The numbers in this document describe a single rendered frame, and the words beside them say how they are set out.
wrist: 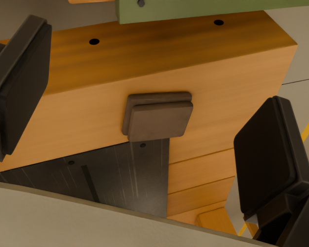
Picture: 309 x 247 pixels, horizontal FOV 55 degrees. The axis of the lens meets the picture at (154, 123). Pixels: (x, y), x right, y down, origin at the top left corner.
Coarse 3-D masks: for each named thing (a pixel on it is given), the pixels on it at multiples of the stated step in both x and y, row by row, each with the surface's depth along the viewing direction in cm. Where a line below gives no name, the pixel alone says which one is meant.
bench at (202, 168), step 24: (240, 120) 59; (192, 144) 60; (216, 144) 63; (192, 168) 68; (216, 168) 71; (168, 192) 74; (192, 192) 78; (216, 192) 82; (168, 216) 86; (192, 216) 91
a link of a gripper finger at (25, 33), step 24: (24, 24) 9; (48, 24) 10; (0, 48) 9; (24, 48) 9; (48, 48) 10; (0, 72) 8; (24, 72) 9; (48, 72) 12; (0, 96) 8; (24, 96) 9; (0, 120) 8; (24, 120) 10; (0, 144) 9
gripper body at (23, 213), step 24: (0, 192) 6; (24, 192) 6; (48, 192) 6; (0, 216) 5; (24, 216) 5; (48, 216) 5; (72, 216) 6; (96, 216) 6; (120, 216) 6; (144, 216) 6; (0, 240) 5; (24, 240) 5; (48, 240) 5; (72, 240) 5; (96, 240) 5; (120, 240) 6; (144, 240) 6; (168, 240) 6; (192, 240) 6; (216, 240) 6; (240, 240) 7
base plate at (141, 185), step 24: (120, 144) 50; (144, 144) 52; (168, 144) 54; (24, 168) 48; (48, 168) 50; (72, 168) 51; (96, 168) 54; (120, 168) 56; (144, 168) 58; (168, 168) 61; (72, 192) 57; (96, 192) 60; (120, 192) 63; (144, 192) 66
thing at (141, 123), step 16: (128, 96) 42; (144, 96) 42; (160, 96) 43; (176, 96) 44; (128, 112) 43; (144, 112) 41; (160, 112) 42; (176, 112) 43; (128, 128) 45; (144, 128) 44; (160, 128) 45; (176, 128) 46
